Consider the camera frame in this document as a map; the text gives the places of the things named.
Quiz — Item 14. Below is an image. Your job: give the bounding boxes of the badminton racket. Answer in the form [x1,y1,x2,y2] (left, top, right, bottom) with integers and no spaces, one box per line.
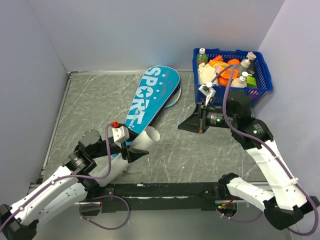
[165,83,182,108]

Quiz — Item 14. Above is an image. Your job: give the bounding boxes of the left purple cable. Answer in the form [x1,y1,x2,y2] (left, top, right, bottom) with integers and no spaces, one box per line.
[0,123,131,230]

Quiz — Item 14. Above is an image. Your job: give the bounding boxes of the green drink bottle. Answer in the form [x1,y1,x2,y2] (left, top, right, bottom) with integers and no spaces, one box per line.
[196,48,208,66]

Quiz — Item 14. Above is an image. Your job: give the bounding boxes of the beige cloth bag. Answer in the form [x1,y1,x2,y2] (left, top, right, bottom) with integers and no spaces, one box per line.
[197,62,217,85]

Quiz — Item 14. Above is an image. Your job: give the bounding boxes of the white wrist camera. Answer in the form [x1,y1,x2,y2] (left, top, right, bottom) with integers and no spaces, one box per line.
[198,81,216,106]
[111,121,130,144]

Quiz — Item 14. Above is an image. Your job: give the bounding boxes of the grey pump bottle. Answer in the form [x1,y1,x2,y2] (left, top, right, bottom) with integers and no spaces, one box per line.
[236,51,257,77]

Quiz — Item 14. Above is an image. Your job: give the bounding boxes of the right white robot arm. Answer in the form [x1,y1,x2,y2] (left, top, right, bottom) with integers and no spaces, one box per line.
[178,90,320,234]

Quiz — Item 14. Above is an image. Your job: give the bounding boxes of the orange fruit front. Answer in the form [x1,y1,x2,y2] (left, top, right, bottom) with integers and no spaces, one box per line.
[218,76,232,87]

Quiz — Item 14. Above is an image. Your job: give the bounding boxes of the orange fruit back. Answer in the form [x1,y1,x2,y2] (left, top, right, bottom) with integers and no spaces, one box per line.
[227,58,240,66]

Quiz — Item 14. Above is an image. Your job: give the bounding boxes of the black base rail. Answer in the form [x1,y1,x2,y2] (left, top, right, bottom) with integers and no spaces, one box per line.
[68,182,248,214]

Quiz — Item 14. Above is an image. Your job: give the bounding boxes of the orange fruit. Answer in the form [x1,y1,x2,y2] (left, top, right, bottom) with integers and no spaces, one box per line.
[227,58,240,66]
[218,76,232,87]

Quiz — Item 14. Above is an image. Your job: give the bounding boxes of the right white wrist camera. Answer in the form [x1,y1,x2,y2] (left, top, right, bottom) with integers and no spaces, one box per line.
[198,81,216,106]

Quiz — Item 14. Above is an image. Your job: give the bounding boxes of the blue plastic basket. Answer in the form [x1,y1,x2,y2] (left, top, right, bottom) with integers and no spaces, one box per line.
[192,48,273,106]

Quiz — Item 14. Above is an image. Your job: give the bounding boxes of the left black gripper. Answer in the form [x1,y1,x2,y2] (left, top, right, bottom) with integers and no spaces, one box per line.
[91,127,149,162]

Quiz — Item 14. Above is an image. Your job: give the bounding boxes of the white pump bottle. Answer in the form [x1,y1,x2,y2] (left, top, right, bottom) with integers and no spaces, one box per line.
[230,71,252,88]

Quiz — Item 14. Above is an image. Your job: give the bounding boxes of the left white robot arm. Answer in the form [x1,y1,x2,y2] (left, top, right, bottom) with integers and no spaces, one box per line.
[0,122,160,240]

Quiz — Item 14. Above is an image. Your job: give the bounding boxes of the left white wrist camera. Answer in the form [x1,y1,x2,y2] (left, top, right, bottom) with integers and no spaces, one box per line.
[111,121,130,144]

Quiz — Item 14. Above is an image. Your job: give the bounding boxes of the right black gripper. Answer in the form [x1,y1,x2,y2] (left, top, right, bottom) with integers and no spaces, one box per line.
[177,101,236,134]

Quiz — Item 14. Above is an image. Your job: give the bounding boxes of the blue racket cover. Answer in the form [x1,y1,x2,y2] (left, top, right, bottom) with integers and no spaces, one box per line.
[124,65,180,134]

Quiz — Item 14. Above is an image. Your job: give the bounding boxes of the orange carton box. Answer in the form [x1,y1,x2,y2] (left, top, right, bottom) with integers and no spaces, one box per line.
[208,59,239,79]

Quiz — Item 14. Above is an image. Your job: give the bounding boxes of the white shuttlecock tube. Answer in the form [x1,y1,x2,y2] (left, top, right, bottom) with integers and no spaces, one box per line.
[97,126,161,187]

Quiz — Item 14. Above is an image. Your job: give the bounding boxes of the green box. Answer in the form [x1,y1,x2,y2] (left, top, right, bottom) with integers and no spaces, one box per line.
[246,76,257,88]

